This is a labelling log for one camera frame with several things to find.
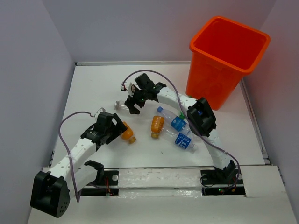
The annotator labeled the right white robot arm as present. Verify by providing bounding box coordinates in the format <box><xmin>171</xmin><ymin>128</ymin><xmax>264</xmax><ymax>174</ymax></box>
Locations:
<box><xmin>121</xmin><ymin>70</ymin><xmax>241</xmax><ymax>186</ymax></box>

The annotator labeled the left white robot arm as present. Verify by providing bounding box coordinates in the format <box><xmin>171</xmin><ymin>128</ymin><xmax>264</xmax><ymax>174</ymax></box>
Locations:
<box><xmin>30</xmin><ymin>112</ymin><xmax>128</xmax><ymax>218</ymax></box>

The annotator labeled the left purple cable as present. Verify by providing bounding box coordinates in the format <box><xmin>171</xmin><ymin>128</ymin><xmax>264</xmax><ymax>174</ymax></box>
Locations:
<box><xmin>59</xmin><ymin>111</ymin><xmax>96</xmax><ymax>203</ymax></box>

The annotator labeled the orange juice bottle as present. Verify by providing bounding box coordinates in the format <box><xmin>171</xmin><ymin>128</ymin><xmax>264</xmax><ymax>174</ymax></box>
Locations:
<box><xmin>121</xmin><ymin>122</ymin><xmax>136</xmax><ymax>144</ymax></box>
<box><xmin>151</xmin><ymin>115</ymin><xmax>164</xmax><ymax>139</ymax></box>

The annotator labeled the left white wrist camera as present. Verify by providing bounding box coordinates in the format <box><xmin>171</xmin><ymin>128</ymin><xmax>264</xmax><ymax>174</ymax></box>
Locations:
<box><xmin>90</xmin><ymin>107</ymin><xmax>106</xmax><ymax>119</ymax></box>

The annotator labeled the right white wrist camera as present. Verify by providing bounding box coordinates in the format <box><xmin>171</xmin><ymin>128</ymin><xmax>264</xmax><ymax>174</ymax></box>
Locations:
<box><xmin>121</xmin><ymin>82</ymin><xmax>138</xmax><ymax>96</ymax></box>

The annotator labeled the clear plastic bottle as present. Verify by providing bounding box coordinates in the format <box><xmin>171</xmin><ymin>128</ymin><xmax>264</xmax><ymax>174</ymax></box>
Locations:
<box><xmin>114</xmin><ymin>100</ymin><xmax>129</xmax><ymax>112</ymax></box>

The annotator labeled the blue label water bottle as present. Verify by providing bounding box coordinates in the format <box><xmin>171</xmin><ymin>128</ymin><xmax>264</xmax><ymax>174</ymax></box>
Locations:
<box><xmin>157</xmin><ymin>106</ymin><xmax>191</xmax><ymax>136</ymax></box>
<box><xmin>161</xmin><ymin>128</ymin><xmax>198</xmax><ymax>153</ymax></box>

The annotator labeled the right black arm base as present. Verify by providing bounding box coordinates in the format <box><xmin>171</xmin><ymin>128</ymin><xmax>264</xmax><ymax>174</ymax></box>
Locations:
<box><xmin>199</xmin><ymin>169</ymin><xmax>246</xmax><ymax>196</ymax></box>

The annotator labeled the lower blue label water bottle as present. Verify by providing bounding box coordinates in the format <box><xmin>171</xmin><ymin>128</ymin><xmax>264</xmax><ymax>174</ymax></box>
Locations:
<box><xmin>161</xmin><ymin>128</ymin><xmax>198</xmax><ymax>153</ymax></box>

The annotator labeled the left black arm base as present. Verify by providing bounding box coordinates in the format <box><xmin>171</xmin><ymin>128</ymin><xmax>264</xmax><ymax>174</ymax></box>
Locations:
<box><xmin>81</xmin><ymin>170</ymin><xmax>119</xmax><ymax>196</ymax></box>

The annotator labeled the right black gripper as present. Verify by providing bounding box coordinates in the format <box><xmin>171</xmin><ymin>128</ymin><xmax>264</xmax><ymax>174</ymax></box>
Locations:
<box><xmin>124</xmin><ymin>84</ymin><xmax>148</xmax><ymax>115</ymax></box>

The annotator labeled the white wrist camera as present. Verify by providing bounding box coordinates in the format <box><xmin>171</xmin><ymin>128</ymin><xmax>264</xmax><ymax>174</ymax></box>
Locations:
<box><xmin>90</xmin><ymin>107</ymin><xmax>106</xmax><ymax>119</ymax></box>
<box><xmin>121</xmin><ymin>82</ymin><xmax>138</xmax><ymax>96</ymax></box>

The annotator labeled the white foam block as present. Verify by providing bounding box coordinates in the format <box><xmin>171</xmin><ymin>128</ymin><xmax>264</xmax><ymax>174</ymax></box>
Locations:
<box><xmin>118</xmin><ymin>168</ymin><xmax>201</xmax><ymax>189</ymax></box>

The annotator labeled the orange plastic bin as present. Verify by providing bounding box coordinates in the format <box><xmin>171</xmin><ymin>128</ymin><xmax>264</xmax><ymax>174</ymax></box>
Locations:
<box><xmin>185</xmin><ymin>16</ymin><xmax>271</xmax><ymax>110</ymax></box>

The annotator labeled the upper blue label water bottle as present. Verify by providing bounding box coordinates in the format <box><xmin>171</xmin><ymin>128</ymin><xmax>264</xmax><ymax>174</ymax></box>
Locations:
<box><xmin>157</xmin><ymin>106</ymin><xmax>191</xmax><ymax>136</ymax></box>

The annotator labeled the green plastic bottle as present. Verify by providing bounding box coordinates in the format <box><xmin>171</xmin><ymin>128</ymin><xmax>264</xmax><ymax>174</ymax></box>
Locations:
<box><xmin>179</xmin><ymin>112</ymin><xmax>186</xmax><ymax>120</ymax></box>

